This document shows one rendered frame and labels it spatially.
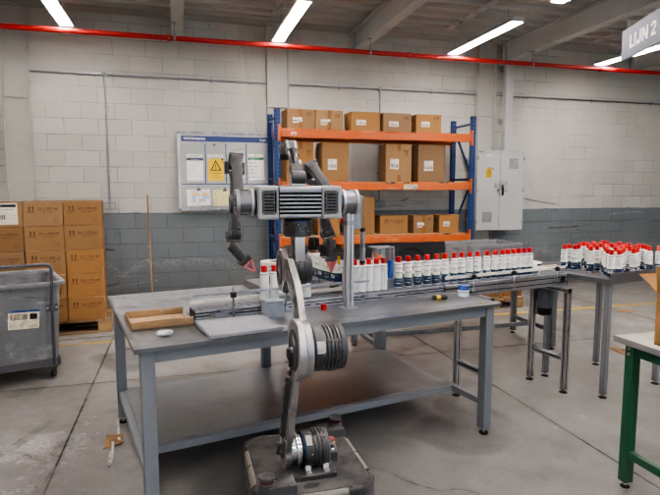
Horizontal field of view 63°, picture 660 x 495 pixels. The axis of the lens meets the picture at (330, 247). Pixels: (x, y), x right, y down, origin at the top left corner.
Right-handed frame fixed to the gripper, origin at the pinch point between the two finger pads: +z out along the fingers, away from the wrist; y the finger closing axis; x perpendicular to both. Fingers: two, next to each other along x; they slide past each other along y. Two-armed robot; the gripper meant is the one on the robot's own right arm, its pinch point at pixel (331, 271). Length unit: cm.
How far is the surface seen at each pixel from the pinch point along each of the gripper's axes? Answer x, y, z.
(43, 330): -178, 162, 61
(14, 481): -20, 173, 104
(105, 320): -320, 109, 88
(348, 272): 22.7, 0.4, -2.3
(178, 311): -6, 91, 18
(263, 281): 8.9, 46.3, 2.0
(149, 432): 50, 114, 59
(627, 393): 124, -104, 51
